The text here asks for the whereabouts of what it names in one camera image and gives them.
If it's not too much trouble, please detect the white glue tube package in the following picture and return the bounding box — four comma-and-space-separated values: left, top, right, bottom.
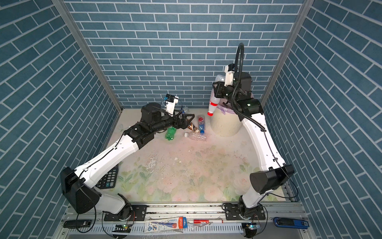
144, 217, 188, 233

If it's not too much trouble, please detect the red handled tool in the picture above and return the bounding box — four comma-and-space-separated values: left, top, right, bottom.
190, 219, 223, 226

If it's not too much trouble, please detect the amber small bottle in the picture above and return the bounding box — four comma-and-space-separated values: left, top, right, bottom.
188, 122, 200, 133

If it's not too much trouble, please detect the green soda bottle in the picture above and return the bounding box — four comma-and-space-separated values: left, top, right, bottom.
165, 127, 177, 140

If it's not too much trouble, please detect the blue black device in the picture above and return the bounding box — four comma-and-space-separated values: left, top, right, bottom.
273, 217, 309, 230

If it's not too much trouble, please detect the blue red label bottle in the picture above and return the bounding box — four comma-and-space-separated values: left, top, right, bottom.
198, 115, 206, 135

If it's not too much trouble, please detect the black calculator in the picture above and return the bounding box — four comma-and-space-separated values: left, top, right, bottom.
96, 164, 119, 189

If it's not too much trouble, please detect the black remote control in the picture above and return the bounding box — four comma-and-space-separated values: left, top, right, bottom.
63, 220, 92, 229

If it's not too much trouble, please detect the clear bottle red cap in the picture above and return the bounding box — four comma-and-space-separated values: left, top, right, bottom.
208, 75, 225, 117

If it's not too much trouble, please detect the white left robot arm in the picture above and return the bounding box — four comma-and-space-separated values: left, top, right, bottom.
60, 114, 195, 219

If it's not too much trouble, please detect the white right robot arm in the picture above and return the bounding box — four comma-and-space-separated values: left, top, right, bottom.
208, 70, 294, 213

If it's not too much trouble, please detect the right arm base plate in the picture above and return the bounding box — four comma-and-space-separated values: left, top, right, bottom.
221, 203, 266, 221

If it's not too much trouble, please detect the white slotted cable duct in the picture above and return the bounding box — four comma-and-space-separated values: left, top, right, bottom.
67, 223, 244, 236

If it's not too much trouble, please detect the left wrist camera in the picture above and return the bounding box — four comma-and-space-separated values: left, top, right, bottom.
164, 94, 179, 116

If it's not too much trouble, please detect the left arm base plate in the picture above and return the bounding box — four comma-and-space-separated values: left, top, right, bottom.
103, 205, 148, 222

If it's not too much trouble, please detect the white bin with pink liner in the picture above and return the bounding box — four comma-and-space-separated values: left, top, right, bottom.
210, 99, 243, 137

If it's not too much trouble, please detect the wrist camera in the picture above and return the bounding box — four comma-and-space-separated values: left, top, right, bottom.
164, 94, 179, 116
224, 63, 236, 87

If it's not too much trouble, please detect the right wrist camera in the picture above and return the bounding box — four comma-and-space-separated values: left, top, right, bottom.
224, 63, 236, 87

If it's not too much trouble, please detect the clear ribbed bottle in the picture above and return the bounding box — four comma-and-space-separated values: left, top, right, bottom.
184, 132, 207, 141

